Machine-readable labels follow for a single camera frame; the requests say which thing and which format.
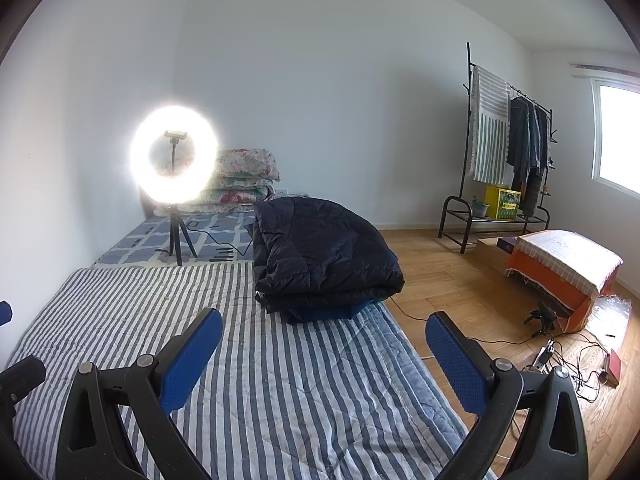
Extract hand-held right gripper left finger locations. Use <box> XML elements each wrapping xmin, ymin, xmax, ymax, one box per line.
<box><xmin>56</xmin><ymin>307</ymin><xmax>224</xmax><ymax>480</ymax></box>

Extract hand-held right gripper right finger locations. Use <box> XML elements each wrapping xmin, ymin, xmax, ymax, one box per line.
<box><xmin>425</xmin><ymin>311</ymin><xmax>589</xmax><ymax>480</ymax></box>

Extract navy puffer jacket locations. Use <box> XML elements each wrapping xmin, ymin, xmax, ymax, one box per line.
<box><xmin>251</xmin><ymin>196</ymin><xmax>406</xmax><ymax>324</ymax></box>

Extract black clothes rack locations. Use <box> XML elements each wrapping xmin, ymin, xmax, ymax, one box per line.
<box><xmin>438</xmin><ymin>42</ymin><xmax>557</xmax><ymax>255</ymax></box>

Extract power strip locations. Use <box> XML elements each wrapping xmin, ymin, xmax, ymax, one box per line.
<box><xmin>531</xmin><ymin>339</ymin><xmax>557</xmax><ymax>372</ymax></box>

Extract striped grey white blanket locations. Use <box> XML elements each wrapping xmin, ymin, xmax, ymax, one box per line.
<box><xmin>9</xmin><ymin>259</ymin><xmax>497</xmax><ymax>480</ymax></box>

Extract black device on floor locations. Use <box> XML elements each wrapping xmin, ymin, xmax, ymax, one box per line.
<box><xmin>523</xmin><ymin>304</ymin><xmax>559</xmax><ymax>338</ymax></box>

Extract flat wooden box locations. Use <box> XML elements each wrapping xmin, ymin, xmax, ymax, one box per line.
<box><xmin>475</xmin><ymin>237</ymin><xmax>522</xmax><ymax>275</ymax></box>

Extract orange covered box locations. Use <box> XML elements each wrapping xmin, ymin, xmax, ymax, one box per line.
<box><xmin>504</xmin><ymin>247</ymin><xmax>617</xmax><ymax>334</ymax></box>

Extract black tripod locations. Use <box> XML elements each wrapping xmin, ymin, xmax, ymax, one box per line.
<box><xmin>155</xmin><ymin>204</ymin><xmax>198</xmax><ymax>268</ymax></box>

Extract blue plaid bedsheet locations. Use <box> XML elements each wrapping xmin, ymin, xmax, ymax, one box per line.
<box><xmin>94</xmin><ymin>207</ymin><xmax>262</xmax><ymax>267</ymax></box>

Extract blue garment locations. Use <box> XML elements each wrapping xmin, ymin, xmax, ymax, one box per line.
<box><xmin>286</xmin><ymin>299</ymin><xmax>387</xmax><ymax>325</ymax></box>

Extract beige woven cover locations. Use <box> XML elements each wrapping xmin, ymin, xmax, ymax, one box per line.
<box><xmin>514</xmin><ymin>229</ymin><xmax>625</xmax><ymax>297</ymax></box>

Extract bubble wrap sheet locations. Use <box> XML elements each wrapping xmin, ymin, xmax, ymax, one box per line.
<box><xmin>584</xmin><ymin>294</ymin><xmax>635</xmax><ymax>352</ymax></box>

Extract yellow box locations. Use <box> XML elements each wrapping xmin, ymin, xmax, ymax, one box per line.
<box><xmin>483</xmin><ymin>184</ymin><xmax>524</xmax><ymax>221</ymax></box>

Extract floral quilt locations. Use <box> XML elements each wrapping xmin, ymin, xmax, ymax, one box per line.
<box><xmin>187</xmin><ymin>180</ymin><xmax>277</xmax><ymax>212</ymax></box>
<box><xmin>215</xmin><ymin>148</ymin><xmax>281</xmax><ymax>183</ymax></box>

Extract brown hanging garment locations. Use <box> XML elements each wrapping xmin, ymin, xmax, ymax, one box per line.
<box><xmin>518</xmin><ymin>167</ymin><xmax>545</xmax><ymax>217</ymax></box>

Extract black phone holder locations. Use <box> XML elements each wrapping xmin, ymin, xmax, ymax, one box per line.
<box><xmin>164</xmin><ymin>129</ymin><xmax>188</xmax><ymax>181</ymax></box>

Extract striped white towel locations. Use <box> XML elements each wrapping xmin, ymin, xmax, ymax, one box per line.
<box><xmin>469</xmin><ymin>65</ymin><xmax>513</xmax><ymax>185</ymax></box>

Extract dark hanging jacket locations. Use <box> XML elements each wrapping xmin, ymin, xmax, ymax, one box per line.
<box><xmin>505</xmin><ymin>95</ymin><xmax>552</xmax><ymax>185</ymax></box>

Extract window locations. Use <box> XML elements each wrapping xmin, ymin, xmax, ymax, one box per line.
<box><xmin>590</xmin><ymin>77</ymin><xmax>640</xmax><ymax>194</ymax></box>

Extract black ring light cable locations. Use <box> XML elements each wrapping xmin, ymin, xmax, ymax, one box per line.
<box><xmin>184</xmin><ymin>219</ymin><xmax>257</xmax><ymax>262</ymax></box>

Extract tangled black floor cables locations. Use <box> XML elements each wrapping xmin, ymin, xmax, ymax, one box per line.
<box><xmin>385</xmin><ymin>294</ymin><xmax>617</xmax><ymax>405</ymax></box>

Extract curtain rail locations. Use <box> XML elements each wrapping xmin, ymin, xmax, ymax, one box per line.
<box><xmin>569</xmin><ymin>62</ymin><xmax>640</xmax><ymax>82</ymax></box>

